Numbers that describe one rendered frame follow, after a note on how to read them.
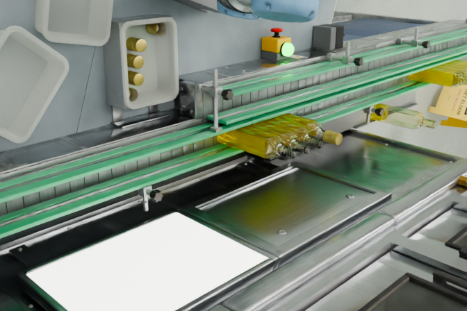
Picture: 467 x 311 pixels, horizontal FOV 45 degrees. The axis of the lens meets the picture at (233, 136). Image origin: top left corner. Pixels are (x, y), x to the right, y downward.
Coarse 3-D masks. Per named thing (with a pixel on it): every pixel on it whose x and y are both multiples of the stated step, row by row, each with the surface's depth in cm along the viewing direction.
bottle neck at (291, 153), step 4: (280, 144) 150; (280, 148) 149; (284, 148) 148; (288, 148) 147; (292, 148) 147; (280, 152) 149; (284, 152) 148; (288, 152) 147; (292, 152) 149; (296, 152) 148; (284, 156) 149; (288, 156) 147; (292, 156) 148
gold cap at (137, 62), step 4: (128, 56) 147; (132, 56) 146; (136, 56) 145; (140, 56) 146; (128, 60) 146; (132, 60) 145; (136, 60) 145; (140, 60) 146; (128, 64) 147; (132, 64) 145; (136, 64) 146; (140, 64) 146; (136, 68) 146
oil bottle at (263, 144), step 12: (228, 132) 159; (240, 132) 156; (252, 132) 155; (264, 132) 155; (228, 144) 161; (240, 144) 157; (252, 144) 153; (264, 144) 150; (276, 144) 150; (264, 156) 151; (276, 156) 151
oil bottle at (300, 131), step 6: (270, 120) 166; (276, 120) 166; (282, 120) 166; (282, 126) 160; (288, 126) 160; (294, 126) 160; (300, 126) 160; (294, 132) 157; (300, 132) 157; (306, 132) 158; (300, 138) 157
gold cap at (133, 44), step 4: (128, 40) 146; (132, 40) 146; (136, 40) 145; (140, 40) 145; (144, 40) 146; (128, 44) 146; (132, 44) 145; (136, 44) 144; (140, 44) 145; (144, 44) 146; (128, 48) 147; (132, 48) 146; (136, 48) 144; (140, 48) 145; (144, 48) 146
